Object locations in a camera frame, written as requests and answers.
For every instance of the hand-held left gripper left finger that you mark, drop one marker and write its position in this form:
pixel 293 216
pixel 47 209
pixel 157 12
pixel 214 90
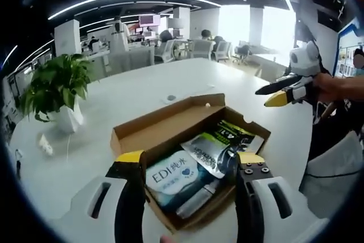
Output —
pixel 99 203

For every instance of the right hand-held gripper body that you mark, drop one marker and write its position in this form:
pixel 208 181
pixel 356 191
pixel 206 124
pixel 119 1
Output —
pixel 305 61

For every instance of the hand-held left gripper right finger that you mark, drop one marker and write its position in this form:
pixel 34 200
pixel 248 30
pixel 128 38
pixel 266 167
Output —
pixel 256 172

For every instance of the black green pouch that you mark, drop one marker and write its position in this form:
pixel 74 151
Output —
pixel 239 133

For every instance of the silver pouch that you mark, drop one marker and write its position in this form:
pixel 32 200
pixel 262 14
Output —
pixel 207 152

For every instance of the white blue wet wipes pack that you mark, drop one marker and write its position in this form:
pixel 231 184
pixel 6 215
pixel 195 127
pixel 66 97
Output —
pixel 170 174

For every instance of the brown cardboard shoe box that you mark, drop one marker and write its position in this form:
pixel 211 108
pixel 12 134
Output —
pixel 159 129

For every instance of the person's right hand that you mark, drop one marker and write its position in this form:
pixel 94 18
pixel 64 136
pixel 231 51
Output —
pixel 331 88

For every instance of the person's left hand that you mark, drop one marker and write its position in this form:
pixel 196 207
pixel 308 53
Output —
pixel 165 239

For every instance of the blue framed display board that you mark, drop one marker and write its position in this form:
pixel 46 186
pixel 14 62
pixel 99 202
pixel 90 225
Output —
pixel 348 52

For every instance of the white paper cup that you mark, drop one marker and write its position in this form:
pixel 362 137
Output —
pixel 46 144

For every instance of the grey mesh office chair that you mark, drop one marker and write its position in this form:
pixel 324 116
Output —
pixel 332 191

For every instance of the row of office chairs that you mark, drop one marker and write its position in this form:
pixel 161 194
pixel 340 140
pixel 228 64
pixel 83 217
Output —
pixel 199 49

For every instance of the white table socket panel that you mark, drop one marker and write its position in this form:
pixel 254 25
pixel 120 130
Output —
pixel 170 97

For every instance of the green plant in white pot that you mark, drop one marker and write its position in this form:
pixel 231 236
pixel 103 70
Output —
pixel 57 83

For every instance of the white standing figure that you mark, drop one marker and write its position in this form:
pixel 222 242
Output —
pixel 119 35

